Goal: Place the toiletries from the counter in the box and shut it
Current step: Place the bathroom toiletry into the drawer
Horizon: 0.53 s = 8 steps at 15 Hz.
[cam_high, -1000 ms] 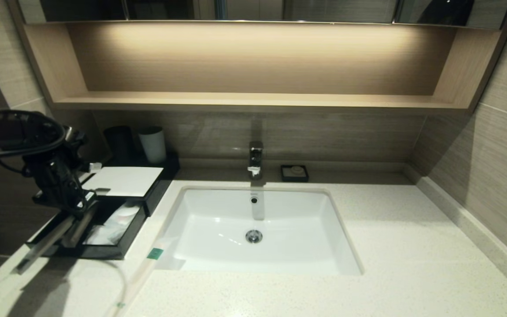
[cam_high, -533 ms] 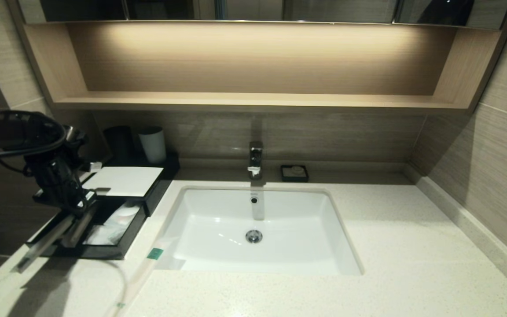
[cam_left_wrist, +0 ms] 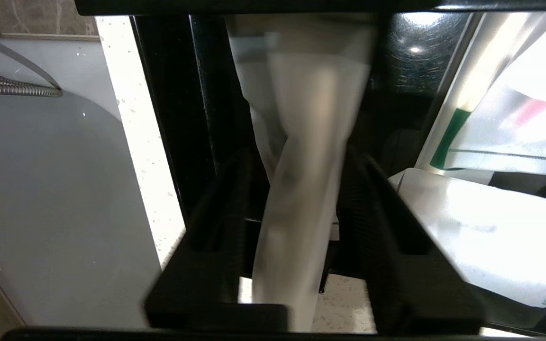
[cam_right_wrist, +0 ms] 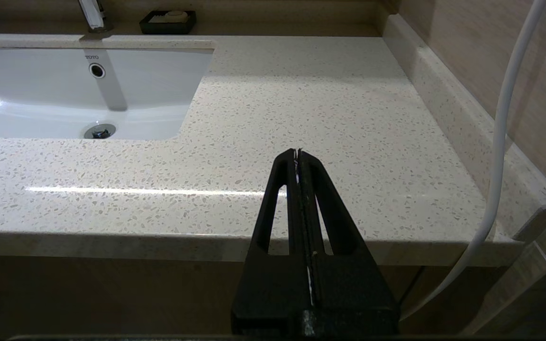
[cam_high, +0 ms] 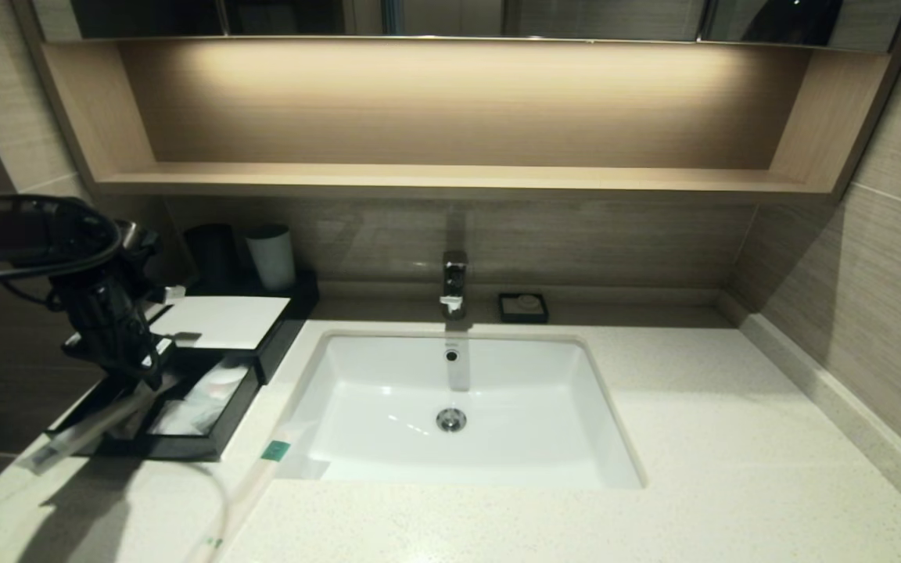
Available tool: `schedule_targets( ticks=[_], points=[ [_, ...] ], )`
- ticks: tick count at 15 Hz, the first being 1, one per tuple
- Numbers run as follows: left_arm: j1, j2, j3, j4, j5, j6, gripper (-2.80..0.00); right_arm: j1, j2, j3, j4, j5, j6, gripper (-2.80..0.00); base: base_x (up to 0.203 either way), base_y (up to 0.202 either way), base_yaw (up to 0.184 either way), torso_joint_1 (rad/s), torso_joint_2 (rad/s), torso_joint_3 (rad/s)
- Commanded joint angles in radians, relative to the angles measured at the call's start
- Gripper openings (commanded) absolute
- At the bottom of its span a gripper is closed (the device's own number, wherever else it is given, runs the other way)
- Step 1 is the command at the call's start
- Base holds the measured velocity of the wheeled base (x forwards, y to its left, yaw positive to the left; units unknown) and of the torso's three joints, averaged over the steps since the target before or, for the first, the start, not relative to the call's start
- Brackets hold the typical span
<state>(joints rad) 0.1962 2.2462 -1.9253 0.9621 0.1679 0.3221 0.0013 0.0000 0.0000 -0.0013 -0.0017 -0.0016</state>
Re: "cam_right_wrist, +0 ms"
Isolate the white sink basin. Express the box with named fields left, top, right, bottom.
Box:
left=0, top=46, right=215, bottom=141

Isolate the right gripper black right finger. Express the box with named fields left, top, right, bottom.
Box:
left=298, top=149, right=400, bottom=337

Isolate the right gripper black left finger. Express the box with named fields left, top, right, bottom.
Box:
left=231, top=149, right=313, bottom=337

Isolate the brown vanity cabinet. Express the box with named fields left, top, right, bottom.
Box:
left=0, top=253, right=506, bottom=338

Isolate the chrome faucet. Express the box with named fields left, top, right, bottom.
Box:
left=79, top=0, right=113, bottom=34

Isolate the chrome sink drain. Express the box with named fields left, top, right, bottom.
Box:
left=84, top=123, right=117, bottom=139

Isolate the black soap dish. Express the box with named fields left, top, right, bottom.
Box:
left=139, top=10, right=197, bottom=35

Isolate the white cable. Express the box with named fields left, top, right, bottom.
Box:
left=399, top=0, right=546, bottom=323

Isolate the beige soap bar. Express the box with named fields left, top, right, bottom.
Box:
left=150, top=11, right=191, bottom=24

